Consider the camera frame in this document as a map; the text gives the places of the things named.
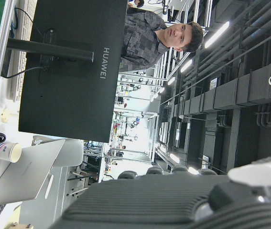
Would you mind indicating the person in background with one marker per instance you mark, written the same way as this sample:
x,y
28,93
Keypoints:
x,y
137,3

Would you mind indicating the black Huawei monitor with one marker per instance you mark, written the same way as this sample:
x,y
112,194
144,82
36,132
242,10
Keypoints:
x,y
73,71

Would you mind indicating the person in grey patterned shirt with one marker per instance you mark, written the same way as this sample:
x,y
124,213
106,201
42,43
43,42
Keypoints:
x,y
144,35

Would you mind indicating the long ceiling light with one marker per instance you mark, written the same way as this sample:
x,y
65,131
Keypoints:
x,y
216,34
174,158
171,80
193,170
186,65

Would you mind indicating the silver laptop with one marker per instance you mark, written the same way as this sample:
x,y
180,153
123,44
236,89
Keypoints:
x,y
27,171

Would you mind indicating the white paper cup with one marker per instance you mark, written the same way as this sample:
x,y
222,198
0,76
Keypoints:
x,y
6,152

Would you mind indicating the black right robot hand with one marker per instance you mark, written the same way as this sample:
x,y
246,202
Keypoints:
x,y
149,202

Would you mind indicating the white keyboard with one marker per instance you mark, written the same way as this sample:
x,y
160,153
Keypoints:
x,y
23,47

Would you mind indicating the white chair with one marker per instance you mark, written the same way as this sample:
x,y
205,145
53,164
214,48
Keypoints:
x,y
72,152

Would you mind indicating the small cream toy figure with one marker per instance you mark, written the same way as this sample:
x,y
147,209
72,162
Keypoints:
x,y
5,115

